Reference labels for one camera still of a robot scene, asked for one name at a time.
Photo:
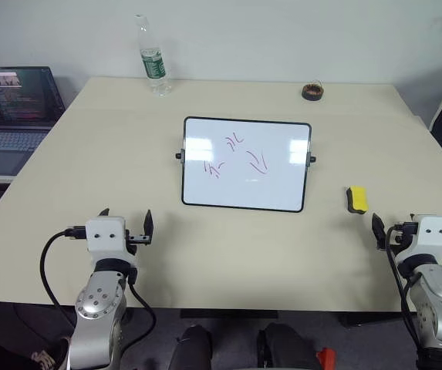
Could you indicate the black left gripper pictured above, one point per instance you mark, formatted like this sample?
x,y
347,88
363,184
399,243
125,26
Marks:
x,y
140,239

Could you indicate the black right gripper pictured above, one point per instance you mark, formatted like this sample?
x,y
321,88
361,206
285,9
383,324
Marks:
x,y
407,231

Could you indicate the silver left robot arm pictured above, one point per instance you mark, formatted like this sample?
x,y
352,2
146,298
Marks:
x,y
97,304

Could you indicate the yellow and black eraser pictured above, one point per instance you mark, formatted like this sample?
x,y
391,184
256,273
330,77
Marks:
x,y
357,196

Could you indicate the black-framed whiteboard with red marks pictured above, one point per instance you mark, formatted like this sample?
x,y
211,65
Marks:
x,y
243,165

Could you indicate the dark rounded shape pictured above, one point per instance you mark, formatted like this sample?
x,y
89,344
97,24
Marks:
x,y
286,347
189,350

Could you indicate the small red object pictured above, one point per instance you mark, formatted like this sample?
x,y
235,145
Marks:
x,y
326,358

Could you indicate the dark open laptop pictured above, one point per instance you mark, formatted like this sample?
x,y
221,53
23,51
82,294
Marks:
x,y
12,115

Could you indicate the clear green-label water bottle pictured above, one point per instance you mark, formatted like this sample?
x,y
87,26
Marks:
x,y
154,65

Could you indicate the dark patterned shoe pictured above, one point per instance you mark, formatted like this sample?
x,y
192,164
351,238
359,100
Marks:
x,y
49,356

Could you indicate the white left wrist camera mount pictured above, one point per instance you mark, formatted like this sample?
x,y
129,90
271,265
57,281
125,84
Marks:
x,y
103,241

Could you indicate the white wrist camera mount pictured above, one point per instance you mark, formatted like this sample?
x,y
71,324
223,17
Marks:
x,y
103,241
434,233

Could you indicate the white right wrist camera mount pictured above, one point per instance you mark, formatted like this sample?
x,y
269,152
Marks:
x,y
434,233

